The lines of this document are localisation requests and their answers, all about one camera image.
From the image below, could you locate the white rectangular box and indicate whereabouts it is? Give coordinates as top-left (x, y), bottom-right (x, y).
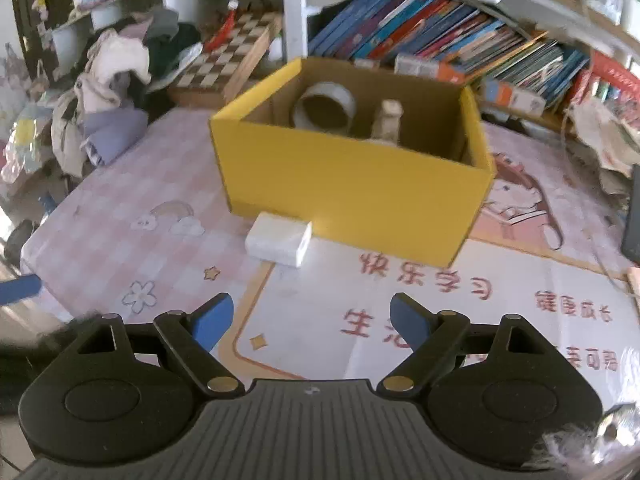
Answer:
top-left (245, 212), bottom-right (312, 268)

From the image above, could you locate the white tape roll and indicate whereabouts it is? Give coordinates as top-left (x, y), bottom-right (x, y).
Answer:
top-left (291, 81), bottom-right (357, 136)

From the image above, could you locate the yellow cardboard box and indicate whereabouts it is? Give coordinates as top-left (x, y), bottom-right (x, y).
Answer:
top-left (210, 58), bottom-right (496, 268)

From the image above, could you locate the cartoon desk mat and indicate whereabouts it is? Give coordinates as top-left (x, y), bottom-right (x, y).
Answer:
top-left (218, 125), bottom-right (639, 405)

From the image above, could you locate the pile of clothes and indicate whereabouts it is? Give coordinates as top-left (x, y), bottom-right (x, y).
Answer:
top-left (51, 6), bottom-right (203, 179)

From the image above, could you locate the beige wrist watch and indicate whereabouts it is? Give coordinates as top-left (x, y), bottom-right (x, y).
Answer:
top-left (370, 100), bottom-right (404, 146)

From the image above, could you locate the black smartphone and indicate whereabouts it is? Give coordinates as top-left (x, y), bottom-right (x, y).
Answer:
top-left (620, 165), bottom-right (640, 266)

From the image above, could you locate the blue white medicine box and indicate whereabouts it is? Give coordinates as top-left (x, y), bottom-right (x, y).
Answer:
top-left (480, 79), bottom-right (546, 117)

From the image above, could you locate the wooden chess board box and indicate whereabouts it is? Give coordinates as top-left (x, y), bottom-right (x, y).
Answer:
top-left (168, 11), bottom-right (283, 110)

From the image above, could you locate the pile of papers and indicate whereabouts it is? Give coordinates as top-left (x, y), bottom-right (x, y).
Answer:
top-left (570, 98), bottom-right (639, 196)

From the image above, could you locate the orange white medicine box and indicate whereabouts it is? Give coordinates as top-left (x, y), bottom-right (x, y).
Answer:
top-left (394, 54), bottom-right (465, 84)

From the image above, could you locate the row of books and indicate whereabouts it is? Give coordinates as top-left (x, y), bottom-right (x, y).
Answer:
top-left (308, 0), bottom-right (590, 112)

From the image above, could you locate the red book box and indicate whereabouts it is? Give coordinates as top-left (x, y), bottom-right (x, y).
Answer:
top-left (590, 50), bottom-right (639, 103)

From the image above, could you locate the white shelf post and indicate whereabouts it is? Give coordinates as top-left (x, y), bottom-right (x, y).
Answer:
top-left (283, 0), bottom-right (308, 62)

